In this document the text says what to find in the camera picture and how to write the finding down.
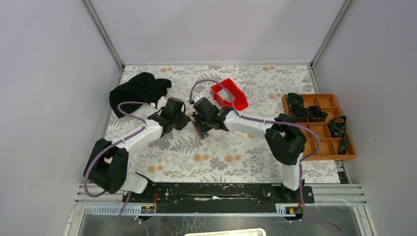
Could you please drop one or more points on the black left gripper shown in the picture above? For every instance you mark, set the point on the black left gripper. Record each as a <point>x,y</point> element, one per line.
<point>185,120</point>

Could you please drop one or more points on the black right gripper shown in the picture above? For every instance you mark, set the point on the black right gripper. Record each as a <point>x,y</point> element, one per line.
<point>196,116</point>

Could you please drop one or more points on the brown leather card holder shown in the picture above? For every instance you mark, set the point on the brown leather card holder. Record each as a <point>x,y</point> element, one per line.
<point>202,129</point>

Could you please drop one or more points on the stack of credit cards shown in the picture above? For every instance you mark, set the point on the stack of credit cards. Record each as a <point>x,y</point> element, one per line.
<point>224,95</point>

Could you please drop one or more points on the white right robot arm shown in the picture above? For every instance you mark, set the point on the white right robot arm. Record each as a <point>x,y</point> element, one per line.
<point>285,140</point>

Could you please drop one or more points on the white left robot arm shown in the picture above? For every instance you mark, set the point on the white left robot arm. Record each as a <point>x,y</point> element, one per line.
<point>107,166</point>

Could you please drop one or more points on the red plastic bin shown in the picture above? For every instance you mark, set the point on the red plastic bin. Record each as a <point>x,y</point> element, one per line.
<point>237,95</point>

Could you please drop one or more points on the black cloth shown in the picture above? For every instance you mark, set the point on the black cloth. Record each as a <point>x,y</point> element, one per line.
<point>143,87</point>

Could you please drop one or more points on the floral table mat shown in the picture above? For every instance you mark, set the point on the floral table mat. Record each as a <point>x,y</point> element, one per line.
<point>182,156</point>

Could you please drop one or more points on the dark rolled tie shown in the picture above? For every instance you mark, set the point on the dark rolled tie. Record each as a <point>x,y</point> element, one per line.
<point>316,114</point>
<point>299,113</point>
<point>294,99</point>

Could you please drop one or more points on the orange compartment tray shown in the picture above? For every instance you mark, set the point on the orange compartment tray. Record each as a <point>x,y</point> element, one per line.
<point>329,146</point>

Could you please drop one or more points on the dark patterned tie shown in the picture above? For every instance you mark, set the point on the dark patterned tie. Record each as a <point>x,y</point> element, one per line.
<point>338,129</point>

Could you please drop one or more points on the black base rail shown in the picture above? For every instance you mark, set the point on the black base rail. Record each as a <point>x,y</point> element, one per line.
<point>240,198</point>

